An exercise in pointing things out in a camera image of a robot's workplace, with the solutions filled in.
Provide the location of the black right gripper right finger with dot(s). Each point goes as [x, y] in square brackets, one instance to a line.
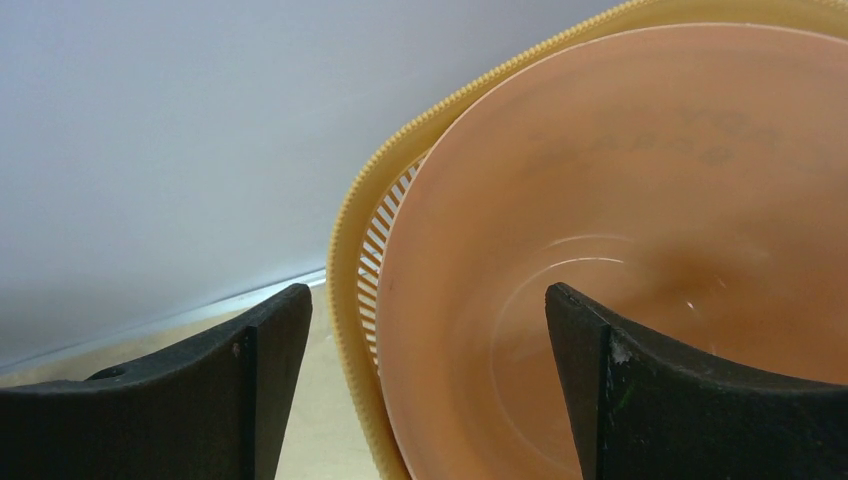
[643, 405]

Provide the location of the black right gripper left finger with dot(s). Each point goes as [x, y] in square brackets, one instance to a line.
[212, 406]

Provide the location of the yellow slatted waste bin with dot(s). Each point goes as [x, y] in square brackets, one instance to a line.
[359, 236]

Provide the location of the orange plastic bucket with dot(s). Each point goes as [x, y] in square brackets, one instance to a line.
[691, 178]

